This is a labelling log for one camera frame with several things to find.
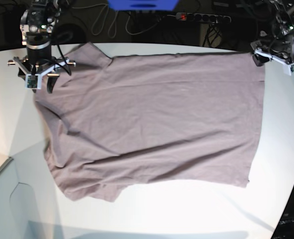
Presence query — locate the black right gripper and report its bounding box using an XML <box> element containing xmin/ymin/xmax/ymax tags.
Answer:
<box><xmin>26</xmin><ymin>43</ymin><xmax>59</xmax><ymax>94</ymax></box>

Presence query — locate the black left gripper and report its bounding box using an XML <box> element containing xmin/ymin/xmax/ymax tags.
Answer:
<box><xmin>252</xmin><ymin>35</ymin><xmax>294</xmax><ymax>67</ymax></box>

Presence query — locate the mauve grey t-shirt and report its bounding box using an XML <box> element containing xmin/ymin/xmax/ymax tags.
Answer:
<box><xmin>35</xmin><ymin>43</ymin><xmax>265</xmax><ymax>202</ymax></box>

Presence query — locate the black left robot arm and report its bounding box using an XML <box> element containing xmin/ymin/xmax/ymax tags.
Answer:
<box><xmin>251</xmin><ymin>0</ymin><xmax>294</xmax><ymax>75</ymax></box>

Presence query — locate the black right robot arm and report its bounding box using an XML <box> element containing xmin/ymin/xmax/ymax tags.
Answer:
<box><xmin>8</xmin><ymin>0</ymin><xmax>76</xmax><ymax>94</ymax></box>

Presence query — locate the black power strip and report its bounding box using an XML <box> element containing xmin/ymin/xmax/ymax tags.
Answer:
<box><xmin>175</xmin><ymin>12</ymin><xmax>232</xmax><ymax>24</ymax></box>

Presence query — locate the blue plastic box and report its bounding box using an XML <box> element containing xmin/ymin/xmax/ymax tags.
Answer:
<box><xmin>108</xmin><ymin>0</ymin><xmax>179</xmax><ymax>11</ymax></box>

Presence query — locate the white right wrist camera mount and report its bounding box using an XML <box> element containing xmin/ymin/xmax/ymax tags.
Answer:
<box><xmin>7</xmin><ymin>57</ymin><xmax>76</xmax><ymax>90</ymax></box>

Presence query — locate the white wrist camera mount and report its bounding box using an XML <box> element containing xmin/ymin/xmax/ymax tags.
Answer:
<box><xmin>7</xmin><ymin>57</ymin><xmax>76</xmax><ymax>90</ymax></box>
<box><xmin>251</xmin><ymin>40</ymin><xmax>294</xmax><ymax>76</ymax></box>

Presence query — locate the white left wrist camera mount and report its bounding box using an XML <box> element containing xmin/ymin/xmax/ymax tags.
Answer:
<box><xmin>251</xmin><ymin>40</ymin><xmax>294</xmax><ymax>76</ymax></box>

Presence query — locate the white loose cable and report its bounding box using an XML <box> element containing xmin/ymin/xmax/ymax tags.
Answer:
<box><xmin>91</xmin><ymin>9</ymin><xmax>162</xmax><ymax>36</ymax></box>

